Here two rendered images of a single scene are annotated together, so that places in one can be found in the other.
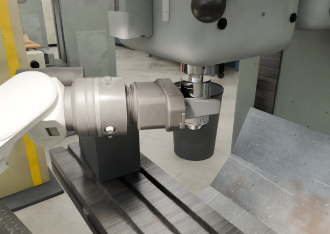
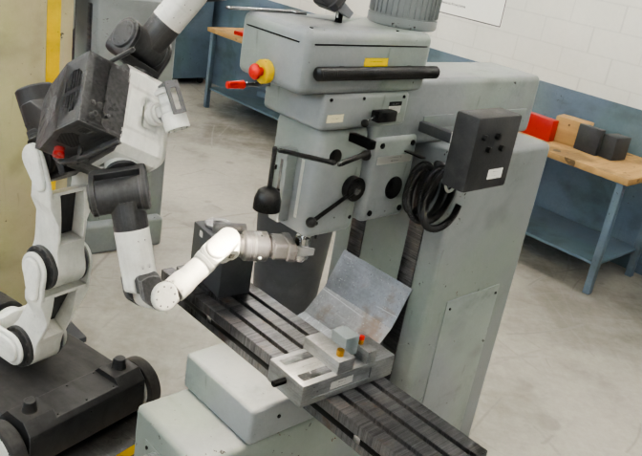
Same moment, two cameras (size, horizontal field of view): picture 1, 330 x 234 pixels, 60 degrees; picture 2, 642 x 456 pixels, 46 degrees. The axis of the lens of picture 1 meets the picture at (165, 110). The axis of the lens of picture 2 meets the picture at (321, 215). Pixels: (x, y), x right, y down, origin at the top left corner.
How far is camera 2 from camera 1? 1.77 m
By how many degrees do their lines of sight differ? 9
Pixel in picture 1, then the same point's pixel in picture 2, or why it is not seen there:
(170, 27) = (296, 220)
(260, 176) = (343, 304)
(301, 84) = (377, 237)
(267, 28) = (336, 222)
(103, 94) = (260, 241)
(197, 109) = (303, 251)
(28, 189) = not seen: hidden behind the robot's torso
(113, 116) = (263, 251)
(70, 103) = (244, 244)
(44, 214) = not seen: hidden behind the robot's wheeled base
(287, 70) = (370, 227)
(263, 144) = (349, 280)
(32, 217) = not seen: hidden behind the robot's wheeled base
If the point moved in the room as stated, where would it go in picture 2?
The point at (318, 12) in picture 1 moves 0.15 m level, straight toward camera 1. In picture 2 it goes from (361, 214) to (344, 230)
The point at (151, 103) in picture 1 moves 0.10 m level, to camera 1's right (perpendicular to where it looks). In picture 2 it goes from (281, 248) to (315, 250)
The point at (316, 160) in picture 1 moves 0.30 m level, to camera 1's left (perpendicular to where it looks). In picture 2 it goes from (380, 293) to (290, 285)
